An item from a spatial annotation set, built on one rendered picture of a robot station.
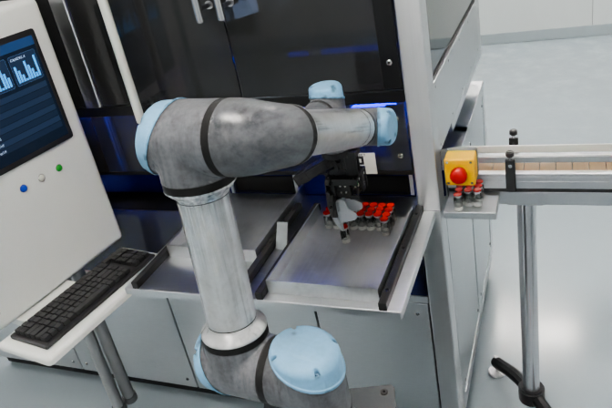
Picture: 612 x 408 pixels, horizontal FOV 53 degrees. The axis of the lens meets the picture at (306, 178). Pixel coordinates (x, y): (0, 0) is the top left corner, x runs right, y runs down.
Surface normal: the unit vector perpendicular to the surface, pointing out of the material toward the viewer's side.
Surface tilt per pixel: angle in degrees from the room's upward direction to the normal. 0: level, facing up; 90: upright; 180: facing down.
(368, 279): 0
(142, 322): 90
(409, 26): 90
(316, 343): 7
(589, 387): 0
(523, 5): 90
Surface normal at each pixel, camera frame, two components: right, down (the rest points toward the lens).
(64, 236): 0.87, 0.07
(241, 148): 0.14, 0.35
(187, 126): -0.44, -0.21
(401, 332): -0.35, 0.47
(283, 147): 0.55, 0.34
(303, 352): -0.07, -0.87
